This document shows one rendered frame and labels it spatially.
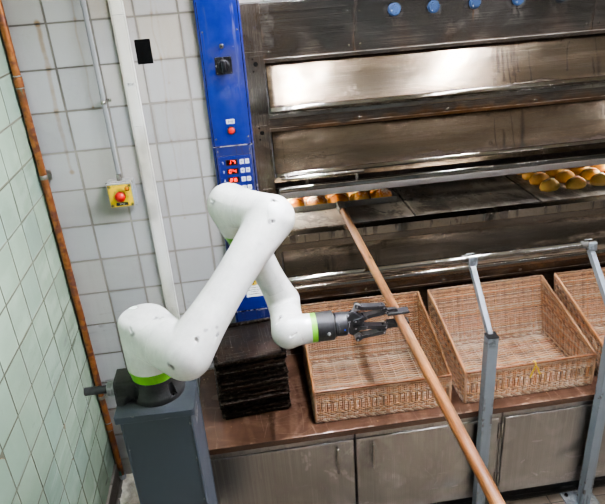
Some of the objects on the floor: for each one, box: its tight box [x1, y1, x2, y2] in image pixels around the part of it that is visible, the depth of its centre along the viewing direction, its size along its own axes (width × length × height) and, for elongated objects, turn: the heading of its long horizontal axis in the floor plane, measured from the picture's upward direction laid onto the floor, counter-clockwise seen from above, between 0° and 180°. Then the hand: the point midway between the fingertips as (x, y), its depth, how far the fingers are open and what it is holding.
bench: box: [199, 311, 605, 504], centre depth 276 cm, size 56×242×58 cm, turn 106°
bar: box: [287, 239, 605, 504], centre depth 243 cm, size 31×127×118 cm, turn 106°
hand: (397, 316), depth 190 cm, fingers closed on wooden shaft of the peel, 3 cm apart
